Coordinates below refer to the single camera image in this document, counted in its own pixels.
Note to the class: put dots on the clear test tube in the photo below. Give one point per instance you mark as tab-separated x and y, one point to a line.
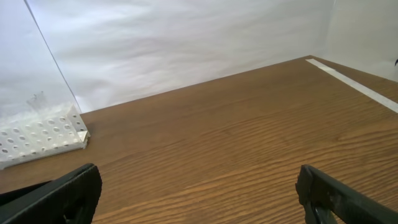
37	100

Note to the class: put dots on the white test tube rack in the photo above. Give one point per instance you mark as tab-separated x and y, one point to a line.
37	140

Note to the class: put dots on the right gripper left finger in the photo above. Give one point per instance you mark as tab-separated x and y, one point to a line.
56	199

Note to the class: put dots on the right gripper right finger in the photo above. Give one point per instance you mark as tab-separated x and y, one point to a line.
339	202

